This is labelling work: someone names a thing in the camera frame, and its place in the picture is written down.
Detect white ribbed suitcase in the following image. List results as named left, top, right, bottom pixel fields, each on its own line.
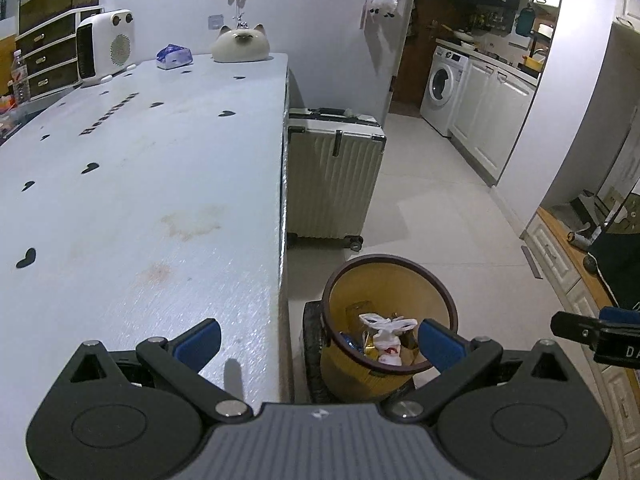
left=286, top=107, right=386, bottom=252

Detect gold foil wrapper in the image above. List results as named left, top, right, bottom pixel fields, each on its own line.
left=362, top=333, right=380, bottom=361

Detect cat shaped ceramic holder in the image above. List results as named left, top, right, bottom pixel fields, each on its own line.
left=210, top=24, right=270, bottom=63

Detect black drawer organizer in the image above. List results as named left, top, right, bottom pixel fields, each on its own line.
left=16, top=6, right=104, bottom=100

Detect white space heater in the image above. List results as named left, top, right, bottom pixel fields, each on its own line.
left=76, top=9, right=137, bottom=86

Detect blue tissue pack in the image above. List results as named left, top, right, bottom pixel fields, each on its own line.
left=155, top=44, right=193, bottom=70

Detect white washing machine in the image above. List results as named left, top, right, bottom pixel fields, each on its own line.
left=420, top=44, right=470, bottom=138

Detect standing water bottle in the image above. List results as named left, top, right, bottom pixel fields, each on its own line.
left=11, top=49, right=30, bottom=105

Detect crushed blue can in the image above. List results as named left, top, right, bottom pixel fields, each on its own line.
left=340, top=332, right=363, bottom=353

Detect knotted white plastic bag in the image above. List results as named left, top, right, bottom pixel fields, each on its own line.
left=359, top=313, right=418, bottom=366

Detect white plush sheep toy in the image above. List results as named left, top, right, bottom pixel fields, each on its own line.
left=368, top=0, right=398, bottom=18

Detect white kitchen cabinets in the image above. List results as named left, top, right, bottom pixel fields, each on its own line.
left=449, top=58, right=536, bottom=182

